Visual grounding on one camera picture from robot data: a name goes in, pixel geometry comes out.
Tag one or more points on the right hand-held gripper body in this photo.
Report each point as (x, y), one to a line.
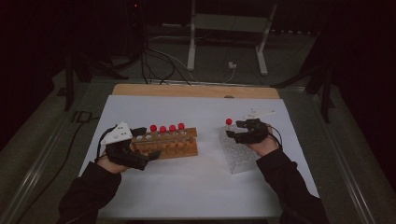
(257, 132)

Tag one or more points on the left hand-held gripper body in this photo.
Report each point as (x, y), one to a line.
(124, 154)

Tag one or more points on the red-capped clear test tube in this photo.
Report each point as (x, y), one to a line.
(172, 128)
(229, 121)
(162, 129)
(181, 126)
(153, 128)

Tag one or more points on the clear acrylic test tube rack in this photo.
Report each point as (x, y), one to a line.
(239, 158)

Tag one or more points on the wooden test tube rack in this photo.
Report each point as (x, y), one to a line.
(186, 151)

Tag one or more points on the person's right hand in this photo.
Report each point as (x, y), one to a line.
(264, 147)

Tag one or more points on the person's left hand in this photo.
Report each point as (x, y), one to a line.
(112, 166)

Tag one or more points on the white table mat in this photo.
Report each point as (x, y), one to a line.
(193, 186)

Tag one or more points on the white plug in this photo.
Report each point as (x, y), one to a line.
(232, 64)

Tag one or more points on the black stand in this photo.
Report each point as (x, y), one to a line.
(325, 99)
(69, 87)

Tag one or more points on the grey metal stand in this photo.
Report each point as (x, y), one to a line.
(230, 22)

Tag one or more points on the dark device with red light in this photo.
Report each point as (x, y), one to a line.
(135, 18)

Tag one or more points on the aluminium frame rail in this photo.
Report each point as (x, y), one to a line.
(345, 165)
(34, 174)

